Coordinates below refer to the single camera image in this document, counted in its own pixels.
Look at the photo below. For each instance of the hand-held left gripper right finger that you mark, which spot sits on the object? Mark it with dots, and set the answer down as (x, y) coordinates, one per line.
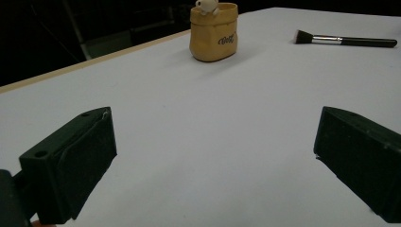
(362, 157)

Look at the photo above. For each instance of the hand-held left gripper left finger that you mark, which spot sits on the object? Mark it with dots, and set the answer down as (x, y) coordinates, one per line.
(72, 164)

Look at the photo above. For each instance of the black makeup brush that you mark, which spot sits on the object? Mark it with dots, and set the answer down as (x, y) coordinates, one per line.
(356, 40)

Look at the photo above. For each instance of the yellow bag-shaped holder with bear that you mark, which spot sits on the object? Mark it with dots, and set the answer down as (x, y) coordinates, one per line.
(211, 38)

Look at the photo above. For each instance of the dark box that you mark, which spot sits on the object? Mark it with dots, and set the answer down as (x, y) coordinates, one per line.
(108, 44)

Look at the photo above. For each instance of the metal stand pole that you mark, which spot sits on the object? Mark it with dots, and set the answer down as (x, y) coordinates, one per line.
(77, 31)

